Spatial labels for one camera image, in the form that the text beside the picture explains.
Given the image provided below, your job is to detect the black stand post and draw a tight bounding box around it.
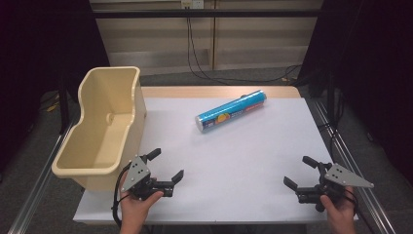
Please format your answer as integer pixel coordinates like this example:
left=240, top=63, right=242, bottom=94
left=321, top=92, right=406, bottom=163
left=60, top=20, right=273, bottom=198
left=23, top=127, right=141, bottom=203
left=325, top=71, right=337, bottom=129
left=57, top=73, right=71, bottom=135

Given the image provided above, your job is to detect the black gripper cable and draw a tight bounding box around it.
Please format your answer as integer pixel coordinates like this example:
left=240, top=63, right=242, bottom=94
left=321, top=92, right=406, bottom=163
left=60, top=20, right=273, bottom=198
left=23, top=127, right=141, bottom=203
left=344, top=187, right=375, bottom=234
left=111, top=163, right=132, bottom=229

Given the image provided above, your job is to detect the white wall socket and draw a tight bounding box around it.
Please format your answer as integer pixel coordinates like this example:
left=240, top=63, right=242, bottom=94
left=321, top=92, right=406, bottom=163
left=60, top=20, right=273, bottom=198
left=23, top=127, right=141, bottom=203
left=180, top=0, right=206, bottom=10

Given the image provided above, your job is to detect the cream plastic bin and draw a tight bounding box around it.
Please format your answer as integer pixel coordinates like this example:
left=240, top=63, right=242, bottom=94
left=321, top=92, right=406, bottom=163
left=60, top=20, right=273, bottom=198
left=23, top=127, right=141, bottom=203
left=51, top=65, right=148, bottom=192

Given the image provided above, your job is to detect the white table mat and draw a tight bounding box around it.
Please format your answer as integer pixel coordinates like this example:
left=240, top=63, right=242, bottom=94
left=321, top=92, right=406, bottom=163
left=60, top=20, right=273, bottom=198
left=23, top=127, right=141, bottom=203
left=73, top=97, right=359, bottom=225

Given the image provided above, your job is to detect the dark curtain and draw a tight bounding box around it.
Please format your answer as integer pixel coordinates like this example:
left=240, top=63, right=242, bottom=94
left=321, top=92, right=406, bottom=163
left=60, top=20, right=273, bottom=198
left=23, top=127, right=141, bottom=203
left=297, top=0, right=413, bottom=187
left=0, top=0, right=111, bottom=175

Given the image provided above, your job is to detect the black wall cable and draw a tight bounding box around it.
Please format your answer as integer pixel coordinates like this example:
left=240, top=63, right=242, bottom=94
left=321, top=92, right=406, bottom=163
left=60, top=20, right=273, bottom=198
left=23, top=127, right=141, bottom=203
left=185, top=8, right=303, bottom=85

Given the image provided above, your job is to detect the aluminium floor rail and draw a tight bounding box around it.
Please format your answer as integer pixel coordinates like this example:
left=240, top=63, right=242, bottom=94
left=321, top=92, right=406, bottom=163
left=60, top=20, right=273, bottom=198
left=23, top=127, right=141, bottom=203
left=312, top=97, right=397, bottom=234
left=7, top=114, right=81, bottom=234

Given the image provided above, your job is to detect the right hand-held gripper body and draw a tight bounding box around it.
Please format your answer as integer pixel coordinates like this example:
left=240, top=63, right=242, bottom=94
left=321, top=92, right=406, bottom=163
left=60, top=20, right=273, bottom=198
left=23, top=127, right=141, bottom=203
left=295, top=162, right=375, bottom=214

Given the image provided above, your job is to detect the black horizontal frame bar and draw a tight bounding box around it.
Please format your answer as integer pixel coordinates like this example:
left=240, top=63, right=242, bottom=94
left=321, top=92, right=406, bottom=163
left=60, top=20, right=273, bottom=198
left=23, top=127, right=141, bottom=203
left=92, top=9, right=323, bottom=20

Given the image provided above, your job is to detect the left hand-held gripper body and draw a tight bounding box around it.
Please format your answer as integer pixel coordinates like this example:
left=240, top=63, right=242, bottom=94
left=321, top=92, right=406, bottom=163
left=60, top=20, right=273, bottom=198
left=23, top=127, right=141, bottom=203
left=121, top=155, right=173, bottom=202

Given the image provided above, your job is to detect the person's left hand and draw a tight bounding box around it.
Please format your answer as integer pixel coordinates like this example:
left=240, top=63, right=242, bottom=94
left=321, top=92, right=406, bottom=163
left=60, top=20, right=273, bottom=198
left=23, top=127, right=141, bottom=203
left=119, top=176, right=165, bottom=226

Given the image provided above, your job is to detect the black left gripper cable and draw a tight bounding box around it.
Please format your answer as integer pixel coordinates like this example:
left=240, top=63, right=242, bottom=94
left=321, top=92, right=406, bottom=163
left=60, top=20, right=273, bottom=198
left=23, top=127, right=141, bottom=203
left=111, top=163, right=132, bottom=229

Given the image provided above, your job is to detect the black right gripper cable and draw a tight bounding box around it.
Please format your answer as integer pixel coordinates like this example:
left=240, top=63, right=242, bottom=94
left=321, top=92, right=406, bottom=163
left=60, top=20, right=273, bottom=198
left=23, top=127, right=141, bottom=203
left=344, top=187, right=375, bottom=234

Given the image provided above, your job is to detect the person's right hand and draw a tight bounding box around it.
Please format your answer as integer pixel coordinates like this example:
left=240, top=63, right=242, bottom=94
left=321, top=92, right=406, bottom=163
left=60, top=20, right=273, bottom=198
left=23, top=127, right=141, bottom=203
left=319, top=185, right=358, bottom=226

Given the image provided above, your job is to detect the blue cling film roll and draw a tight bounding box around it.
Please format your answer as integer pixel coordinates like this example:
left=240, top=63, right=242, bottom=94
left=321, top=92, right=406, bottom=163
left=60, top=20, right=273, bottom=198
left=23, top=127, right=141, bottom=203
left=194, top=89, right=268, bottom=134

